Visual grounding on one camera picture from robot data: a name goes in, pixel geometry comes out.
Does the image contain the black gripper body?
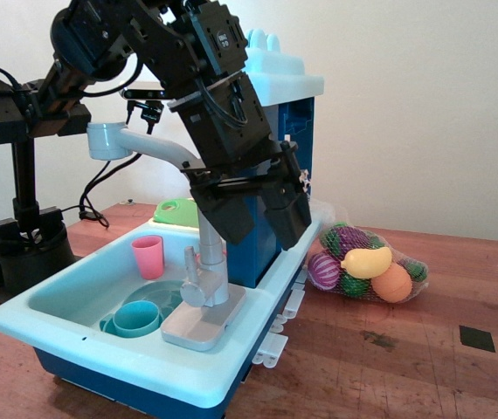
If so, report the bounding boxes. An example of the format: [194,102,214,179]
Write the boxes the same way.
[166,72,298,186]

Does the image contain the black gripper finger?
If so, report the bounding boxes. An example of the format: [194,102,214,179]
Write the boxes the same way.
[260,141,311,250]
[190,182,254,244]

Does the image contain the grey faucet lever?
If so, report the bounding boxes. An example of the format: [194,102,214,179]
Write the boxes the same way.
[184,246,200,285]

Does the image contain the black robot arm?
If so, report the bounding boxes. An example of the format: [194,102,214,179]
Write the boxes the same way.
[0,1,311,297]

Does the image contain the green plastic cutting board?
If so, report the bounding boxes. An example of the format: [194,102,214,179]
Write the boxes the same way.
[153,198,198,228]

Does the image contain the blue toy shelf tower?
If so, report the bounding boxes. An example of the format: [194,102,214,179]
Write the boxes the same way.
[226,29,325,288]

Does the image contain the purple striped toy vegetable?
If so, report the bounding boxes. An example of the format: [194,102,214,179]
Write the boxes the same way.
[308,253,341,291]

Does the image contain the mesh bag of toy food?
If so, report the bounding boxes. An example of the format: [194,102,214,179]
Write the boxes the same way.
[307,199,429,304]

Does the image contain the pink plastic cup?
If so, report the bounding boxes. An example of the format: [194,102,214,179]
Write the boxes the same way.
[131,235,164,280]

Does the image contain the yellow toy mango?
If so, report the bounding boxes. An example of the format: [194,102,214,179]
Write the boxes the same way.
[340,247,392,279]

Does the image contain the grey toy faucet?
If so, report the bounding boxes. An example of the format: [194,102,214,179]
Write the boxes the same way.
[86,122,246,352]

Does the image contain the white plastic clip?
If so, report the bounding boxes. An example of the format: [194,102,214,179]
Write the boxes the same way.
[269,289,305,333]
[252,333,288,368]

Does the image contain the teal plastic plate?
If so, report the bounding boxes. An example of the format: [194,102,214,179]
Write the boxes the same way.
[122,280,183,319]

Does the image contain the orange toy fruit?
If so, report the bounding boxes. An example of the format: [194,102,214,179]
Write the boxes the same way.
[371,263,412,303]

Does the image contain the teal plastic cup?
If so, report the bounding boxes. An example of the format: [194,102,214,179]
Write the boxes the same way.
[99,300,161,339]

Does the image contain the blue toy sink basin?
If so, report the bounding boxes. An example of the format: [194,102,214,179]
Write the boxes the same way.
[0,213,322,418]

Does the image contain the black tape square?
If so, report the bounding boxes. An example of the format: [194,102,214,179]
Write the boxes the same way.
[459,325,495,353]

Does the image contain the silver depth camera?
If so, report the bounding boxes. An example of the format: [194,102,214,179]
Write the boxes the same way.
[120,81,165,100]

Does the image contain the black cable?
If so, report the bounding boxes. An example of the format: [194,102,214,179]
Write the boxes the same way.
[63,152,143,230]

